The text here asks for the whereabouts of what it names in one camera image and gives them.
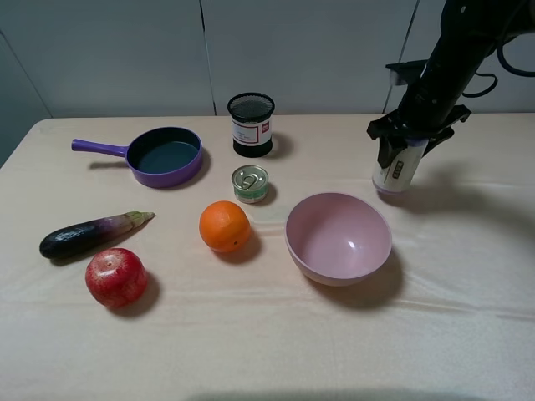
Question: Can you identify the red apple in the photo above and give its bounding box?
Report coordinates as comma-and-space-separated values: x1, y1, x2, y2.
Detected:
85, 248, 148, 309

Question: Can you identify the beige tablecloth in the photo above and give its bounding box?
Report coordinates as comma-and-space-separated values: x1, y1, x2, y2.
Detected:
1, 114, 534, 400

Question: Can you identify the purple eggplant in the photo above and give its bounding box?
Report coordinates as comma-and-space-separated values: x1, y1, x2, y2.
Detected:
39, 211, 155, 260

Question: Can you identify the black mesh pen holder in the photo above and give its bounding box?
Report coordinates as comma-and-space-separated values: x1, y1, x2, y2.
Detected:
227, 92, 275, 158

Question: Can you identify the black cable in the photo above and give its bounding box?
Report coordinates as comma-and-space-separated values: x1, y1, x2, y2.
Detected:
461, 24, 535, 98

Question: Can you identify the purple frying pan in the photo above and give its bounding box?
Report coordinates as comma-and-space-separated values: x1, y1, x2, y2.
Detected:
71, 127, 203, 189

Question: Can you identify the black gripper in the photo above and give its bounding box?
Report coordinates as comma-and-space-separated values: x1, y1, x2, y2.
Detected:
367, 61, 471, 169

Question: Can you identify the orange fruit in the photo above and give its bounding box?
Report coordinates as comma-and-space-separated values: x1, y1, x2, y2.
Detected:
199, 200, 252, 253

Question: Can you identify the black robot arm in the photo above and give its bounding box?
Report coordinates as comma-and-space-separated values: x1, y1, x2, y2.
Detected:
367, 1, 534, 169

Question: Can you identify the pink plastic bowl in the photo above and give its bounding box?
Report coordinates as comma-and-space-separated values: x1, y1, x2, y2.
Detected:
284, 192, 392, 287

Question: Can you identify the purple garbage bag roll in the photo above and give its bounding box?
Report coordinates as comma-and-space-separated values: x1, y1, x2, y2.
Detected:
372, 140, 429, 195

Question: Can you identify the small tin can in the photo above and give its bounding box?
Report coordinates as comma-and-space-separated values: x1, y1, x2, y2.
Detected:
231, 165, 268, 204

